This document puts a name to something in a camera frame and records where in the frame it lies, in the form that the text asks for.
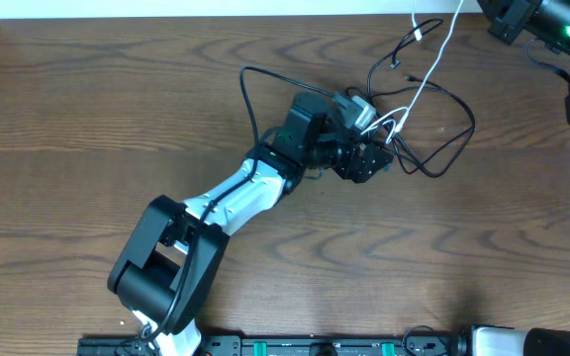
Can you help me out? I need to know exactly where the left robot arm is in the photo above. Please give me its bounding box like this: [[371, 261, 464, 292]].
[[107, 92, 396, 355]]

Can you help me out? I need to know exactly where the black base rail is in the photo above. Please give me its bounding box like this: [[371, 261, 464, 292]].
[[76, 323, 570, 356]]

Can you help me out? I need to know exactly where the left camera black cable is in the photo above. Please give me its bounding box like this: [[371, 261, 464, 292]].
[[139, 65, 345, 345]]

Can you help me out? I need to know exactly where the white cable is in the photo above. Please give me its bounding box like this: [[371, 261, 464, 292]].
[[359, 0, 465, 145]]

